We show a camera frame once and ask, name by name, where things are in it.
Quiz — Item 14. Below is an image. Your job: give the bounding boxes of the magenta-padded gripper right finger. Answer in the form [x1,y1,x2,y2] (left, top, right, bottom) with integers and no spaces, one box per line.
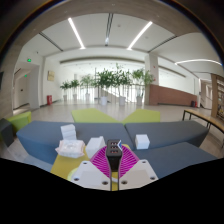
[117,146,159,191]

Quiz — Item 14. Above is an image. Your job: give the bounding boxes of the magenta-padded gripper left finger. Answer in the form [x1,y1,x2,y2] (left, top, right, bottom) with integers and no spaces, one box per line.
[70,144,113,192]

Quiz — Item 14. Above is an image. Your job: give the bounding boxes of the black charger block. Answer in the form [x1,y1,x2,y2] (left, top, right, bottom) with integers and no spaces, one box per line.
[105,139,123,173]

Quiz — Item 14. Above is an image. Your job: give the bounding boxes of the small white cube box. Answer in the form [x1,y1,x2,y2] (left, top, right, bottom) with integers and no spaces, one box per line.
[134,133,151,150]

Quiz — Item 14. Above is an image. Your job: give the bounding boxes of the wet wipe pack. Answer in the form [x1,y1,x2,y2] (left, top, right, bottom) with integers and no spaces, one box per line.
[54,138,86,159]

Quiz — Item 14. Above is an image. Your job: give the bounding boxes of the wide grey sofa bench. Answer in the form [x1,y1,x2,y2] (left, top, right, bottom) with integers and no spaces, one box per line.
[133,142,218,179]

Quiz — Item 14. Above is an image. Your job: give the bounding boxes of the white stacked tissue box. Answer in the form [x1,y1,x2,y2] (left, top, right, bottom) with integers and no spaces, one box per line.
[60,123,78,141]

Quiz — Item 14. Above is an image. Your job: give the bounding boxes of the angled grey sofa bench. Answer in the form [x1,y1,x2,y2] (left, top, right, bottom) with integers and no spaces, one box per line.
[124,120,210,150]

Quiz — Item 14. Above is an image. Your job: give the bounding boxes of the green seat cushion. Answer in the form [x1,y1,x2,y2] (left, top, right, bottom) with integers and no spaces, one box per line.
[121,108,162,125]
[70,108,121,124]

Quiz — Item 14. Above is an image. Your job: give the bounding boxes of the long grey sofa bench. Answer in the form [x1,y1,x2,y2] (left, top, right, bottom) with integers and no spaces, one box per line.
[15,120,136,164]

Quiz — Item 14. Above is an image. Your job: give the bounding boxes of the wooden bench with black legs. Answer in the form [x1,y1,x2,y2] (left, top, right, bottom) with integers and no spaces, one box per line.
[181,109,224,148]

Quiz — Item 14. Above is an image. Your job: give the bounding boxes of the green seat with backrest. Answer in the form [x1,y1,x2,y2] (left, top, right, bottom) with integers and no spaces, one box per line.
[6,110,33,134]

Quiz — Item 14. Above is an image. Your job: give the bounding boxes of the dark grey seat block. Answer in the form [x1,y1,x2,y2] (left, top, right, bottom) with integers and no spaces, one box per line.
[0,118,16,148]

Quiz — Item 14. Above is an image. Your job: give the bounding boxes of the row of potted plants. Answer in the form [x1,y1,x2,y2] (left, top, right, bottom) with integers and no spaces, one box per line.
[59,63,156,107]

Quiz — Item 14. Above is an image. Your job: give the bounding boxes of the wooden shelf unit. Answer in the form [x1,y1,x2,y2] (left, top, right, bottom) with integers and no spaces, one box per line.
[210,73,224,121]

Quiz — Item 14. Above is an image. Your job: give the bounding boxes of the ceiling strip lights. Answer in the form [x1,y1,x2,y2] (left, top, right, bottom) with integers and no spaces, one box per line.
[67,17,223,67]

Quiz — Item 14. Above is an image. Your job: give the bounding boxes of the yellow wall picture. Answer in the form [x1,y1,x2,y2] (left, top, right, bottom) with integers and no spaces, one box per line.
[46,70,56,82]

